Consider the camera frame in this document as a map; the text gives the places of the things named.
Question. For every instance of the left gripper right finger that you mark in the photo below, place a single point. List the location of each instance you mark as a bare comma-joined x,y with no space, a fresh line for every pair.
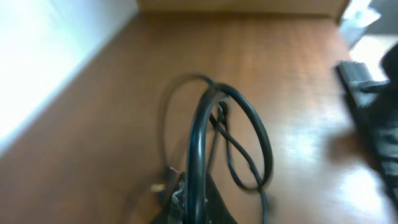
216,210

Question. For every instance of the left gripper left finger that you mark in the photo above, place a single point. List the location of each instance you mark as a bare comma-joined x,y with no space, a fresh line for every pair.
173,211

